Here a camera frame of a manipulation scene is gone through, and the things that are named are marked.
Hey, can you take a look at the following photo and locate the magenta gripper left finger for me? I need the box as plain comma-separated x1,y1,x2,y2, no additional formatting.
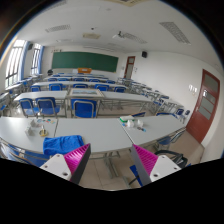
41,144,91,184

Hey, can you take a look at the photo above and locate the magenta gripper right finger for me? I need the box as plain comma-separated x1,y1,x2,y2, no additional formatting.
131,144,180,186

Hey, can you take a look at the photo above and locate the blue folded towel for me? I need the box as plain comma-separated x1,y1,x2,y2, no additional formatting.
43,135,84,155

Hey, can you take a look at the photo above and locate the white box on desk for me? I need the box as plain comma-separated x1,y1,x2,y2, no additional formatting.
119,115,134,122

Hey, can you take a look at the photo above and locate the blue chair centre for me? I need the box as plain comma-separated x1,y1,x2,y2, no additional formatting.
71,99,97,118

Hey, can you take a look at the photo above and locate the blue chair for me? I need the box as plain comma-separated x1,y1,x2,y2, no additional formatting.
36,97,60,116
19,98,39,117
71,99,97,118

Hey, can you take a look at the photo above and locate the red-brown side door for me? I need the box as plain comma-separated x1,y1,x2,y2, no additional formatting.
186,70,220,143

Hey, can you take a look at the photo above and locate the blue chair far left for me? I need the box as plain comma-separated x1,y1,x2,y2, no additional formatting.
19,98,39,117

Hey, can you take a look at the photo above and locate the wooden lectern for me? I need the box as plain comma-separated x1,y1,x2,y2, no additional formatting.
78,68,92,74

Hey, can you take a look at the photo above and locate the green chalkboard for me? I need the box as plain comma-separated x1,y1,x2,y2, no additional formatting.
52,52,118,72

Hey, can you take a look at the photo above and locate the red-brown front door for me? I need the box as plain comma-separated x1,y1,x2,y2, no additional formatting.
124,56,135,79

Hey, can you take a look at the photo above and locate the left window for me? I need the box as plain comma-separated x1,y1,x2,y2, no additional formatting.
5,40,26,88

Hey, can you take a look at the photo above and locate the ceiling projector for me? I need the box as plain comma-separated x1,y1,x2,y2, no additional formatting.
112,32,124,39

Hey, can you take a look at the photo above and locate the black wall speaker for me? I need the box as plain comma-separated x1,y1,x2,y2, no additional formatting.
142,51,148,58

